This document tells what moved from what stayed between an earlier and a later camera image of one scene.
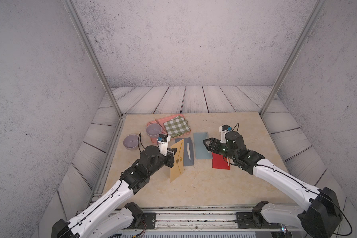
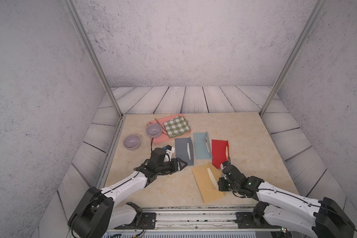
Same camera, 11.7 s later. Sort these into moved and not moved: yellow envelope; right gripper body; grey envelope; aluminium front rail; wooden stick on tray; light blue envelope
Moved: yellow envelope; right gripper body
Not moved: wooden stick on tray; grey envelope; aluminium front rail; light blue envelope
